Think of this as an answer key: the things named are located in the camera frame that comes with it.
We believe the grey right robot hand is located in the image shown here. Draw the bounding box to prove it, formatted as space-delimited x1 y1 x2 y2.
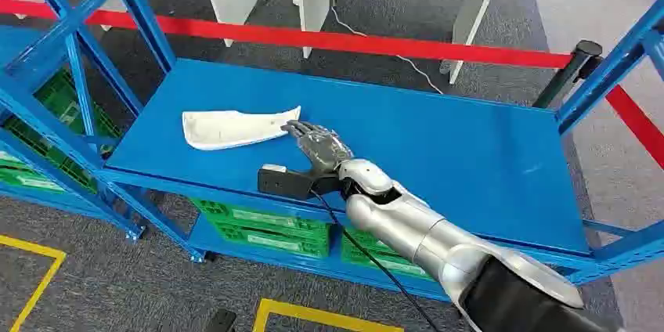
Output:
280 120 356 175

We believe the white curved plastic shell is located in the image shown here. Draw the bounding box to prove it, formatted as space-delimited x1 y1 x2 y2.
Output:
181 105 302 152

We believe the blue steel shelf rack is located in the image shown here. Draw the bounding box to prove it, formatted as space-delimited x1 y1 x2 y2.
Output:
96 0 664 304
0 0 149 244

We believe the red barrier belt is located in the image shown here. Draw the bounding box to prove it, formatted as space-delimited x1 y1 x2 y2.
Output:
0 0 572 70
604 85 664 171

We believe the black robot foot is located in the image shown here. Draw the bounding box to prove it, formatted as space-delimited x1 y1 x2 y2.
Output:
204 309 237 332

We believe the green plastic mesh crate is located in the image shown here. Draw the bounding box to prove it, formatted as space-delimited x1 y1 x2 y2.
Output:
2 67 123 190

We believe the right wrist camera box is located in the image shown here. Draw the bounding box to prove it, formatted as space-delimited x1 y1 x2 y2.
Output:
258 163 344 201

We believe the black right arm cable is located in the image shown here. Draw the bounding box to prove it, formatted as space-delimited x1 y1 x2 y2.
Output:
310 189 443 332

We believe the white floor cable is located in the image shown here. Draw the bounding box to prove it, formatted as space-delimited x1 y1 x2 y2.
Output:
330 5 445 96

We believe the black stanchion post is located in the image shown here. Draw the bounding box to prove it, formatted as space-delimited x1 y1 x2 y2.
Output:
531 40 604 110

